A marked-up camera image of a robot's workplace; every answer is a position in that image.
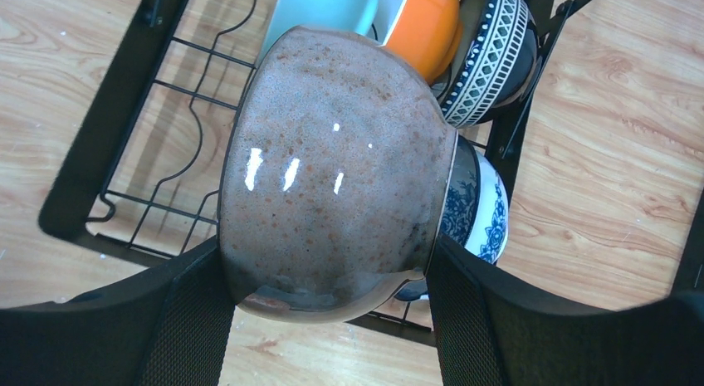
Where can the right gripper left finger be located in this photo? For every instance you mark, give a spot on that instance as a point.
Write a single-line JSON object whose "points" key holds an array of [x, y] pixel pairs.
{"points": [[167, 325]]}

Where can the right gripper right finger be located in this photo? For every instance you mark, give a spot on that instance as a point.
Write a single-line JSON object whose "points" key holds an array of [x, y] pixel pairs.
{"points": [[492, 328]]}

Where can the blue floral bowl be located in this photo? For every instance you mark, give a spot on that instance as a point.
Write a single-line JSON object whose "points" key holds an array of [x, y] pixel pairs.
{"points": [[476, 206]]}

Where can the black wire dish rack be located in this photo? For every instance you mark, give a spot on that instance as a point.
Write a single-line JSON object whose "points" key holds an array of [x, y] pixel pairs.
{"points": [[155, 79]]}

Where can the brown cream glazed bowl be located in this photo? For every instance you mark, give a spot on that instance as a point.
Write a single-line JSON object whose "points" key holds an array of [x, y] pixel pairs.
{"points": [[334, 182]]}

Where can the black cream patterned bowl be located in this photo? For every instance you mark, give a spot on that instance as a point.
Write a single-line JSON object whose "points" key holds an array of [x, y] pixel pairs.
{"points": [[494, 64]]}

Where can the white orange bowl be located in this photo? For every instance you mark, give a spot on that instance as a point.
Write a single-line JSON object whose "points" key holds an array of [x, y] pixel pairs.
{"points": [[425, 33]]}

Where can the pale green bowl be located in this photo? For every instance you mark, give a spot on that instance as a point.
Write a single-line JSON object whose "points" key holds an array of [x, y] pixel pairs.
{"points": [[340, 15]]}

